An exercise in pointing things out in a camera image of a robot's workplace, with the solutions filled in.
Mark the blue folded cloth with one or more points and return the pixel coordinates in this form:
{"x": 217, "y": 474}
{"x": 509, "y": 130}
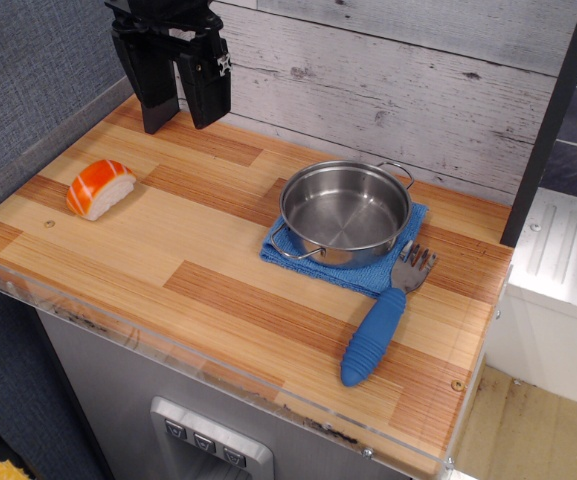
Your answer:
{"x": 367, "y": 274}

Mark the toy salmon sushi piece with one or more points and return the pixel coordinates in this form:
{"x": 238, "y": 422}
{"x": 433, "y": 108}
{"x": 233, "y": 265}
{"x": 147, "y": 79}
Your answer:
{"x": 99, "y": 187}

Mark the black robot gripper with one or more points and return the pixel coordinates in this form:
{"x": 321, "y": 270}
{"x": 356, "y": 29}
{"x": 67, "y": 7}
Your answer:
{"x": 204, "y": 62}

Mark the white ribbed plastic appliance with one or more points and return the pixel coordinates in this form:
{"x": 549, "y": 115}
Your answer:
{"x": 534, "y": 334}

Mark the yellow object at corner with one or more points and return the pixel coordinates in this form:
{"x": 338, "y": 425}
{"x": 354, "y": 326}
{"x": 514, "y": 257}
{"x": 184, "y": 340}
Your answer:
{"x": 9, "y": 471}

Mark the stainless steel pot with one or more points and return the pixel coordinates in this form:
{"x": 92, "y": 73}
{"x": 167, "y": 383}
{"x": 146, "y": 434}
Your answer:
{"x": 346, "y": 205}

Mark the grey cabinet with dispenser panel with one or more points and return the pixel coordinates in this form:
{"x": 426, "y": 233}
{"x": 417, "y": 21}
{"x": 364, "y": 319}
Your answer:
{"x": 153, "y": 422}

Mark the clear acrylic table edge guard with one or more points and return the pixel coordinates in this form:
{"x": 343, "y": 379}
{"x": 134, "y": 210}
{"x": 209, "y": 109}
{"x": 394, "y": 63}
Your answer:
{"x": 370, "y": 443}

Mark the blue handled metal spork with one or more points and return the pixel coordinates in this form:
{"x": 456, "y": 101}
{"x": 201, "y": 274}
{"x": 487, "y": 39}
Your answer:
{"x": 371, "y": 340}

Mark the black vertical post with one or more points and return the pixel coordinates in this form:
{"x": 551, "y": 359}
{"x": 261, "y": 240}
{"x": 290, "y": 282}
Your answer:
{"x": 559, "y": 102}

